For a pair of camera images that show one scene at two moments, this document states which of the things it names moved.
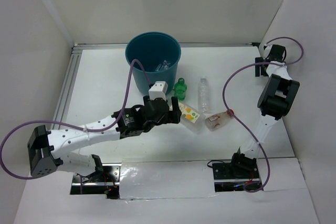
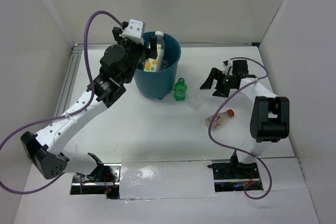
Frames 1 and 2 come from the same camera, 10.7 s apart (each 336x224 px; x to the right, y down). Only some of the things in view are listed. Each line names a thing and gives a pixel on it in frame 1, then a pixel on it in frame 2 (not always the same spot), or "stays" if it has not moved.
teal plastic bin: x=159 y=54 stays
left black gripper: x=172 y=116 to x=153 y=52
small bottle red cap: x=215 y=121 stays
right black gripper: x=258 y=71 to x=216 y=74
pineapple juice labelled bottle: x=191 y=118 to x=151 y=64
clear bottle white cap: x=203 y=95 to x=195 y=103
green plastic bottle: x=180 y=89 stays
